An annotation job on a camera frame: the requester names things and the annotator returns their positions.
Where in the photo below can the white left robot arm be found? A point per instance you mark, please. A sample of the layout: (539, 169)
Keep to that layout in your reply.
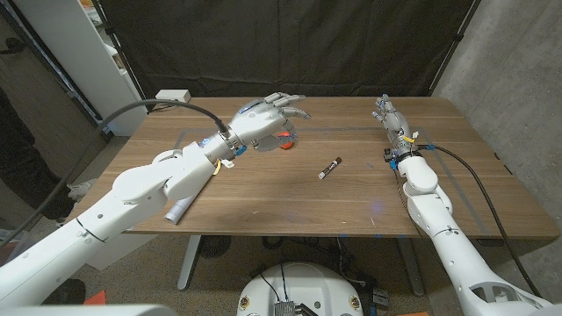
(110, 206)

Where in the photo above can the aluminum foil roll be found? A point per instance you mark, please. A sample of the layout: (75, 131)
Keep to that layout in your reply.
(177, 213)

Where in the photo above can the black backdrop curtain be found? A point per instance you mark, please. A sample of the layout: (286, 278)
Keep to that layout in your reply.
(329, 44)

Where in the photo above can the black backdrop stand pole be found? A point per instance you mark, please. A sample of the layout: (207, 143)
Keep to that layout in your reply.
(458, 37)
(120, 52)

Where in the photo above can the grey table leg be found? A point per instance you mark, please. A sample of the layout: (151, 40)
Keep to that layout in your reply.
(412, 267)
(189, 263)

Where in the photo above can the orange floor object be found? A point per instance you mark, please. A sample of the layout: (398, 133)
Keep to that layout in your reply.
(96, 299)

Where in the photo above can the black round fan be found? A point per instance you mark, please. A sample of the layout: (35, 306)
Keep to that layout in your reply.
(214, 246)

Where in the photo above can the white tall cabinet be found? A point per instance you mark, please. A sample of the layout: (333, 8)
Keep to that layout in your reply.
(79, 52)

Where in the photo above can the white power strip box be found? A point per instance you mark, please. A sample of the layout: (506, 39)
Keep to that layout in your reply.
(172, 94)

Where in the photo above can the red ball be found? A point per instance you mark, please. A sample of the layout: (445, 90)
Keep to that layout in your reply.
(287, 145)

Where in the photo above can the brown capped whiteboard marker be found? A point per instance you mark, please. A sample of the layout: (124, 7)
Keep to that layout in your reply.
(329, 168)

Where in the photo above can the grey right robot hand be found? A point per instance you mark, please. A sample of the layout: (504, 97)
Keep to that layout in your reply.
(397, 127)

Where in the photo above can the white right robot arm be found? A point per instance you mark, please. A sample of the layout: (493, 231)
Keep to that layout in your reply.
(452, 250)

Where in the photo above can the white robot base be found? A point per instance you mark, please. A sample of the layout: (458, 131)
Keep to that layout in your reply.
(298, 289)

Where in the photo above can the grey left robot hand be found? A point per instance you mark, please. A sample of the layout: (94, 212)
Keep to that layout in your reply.
(259, 120)

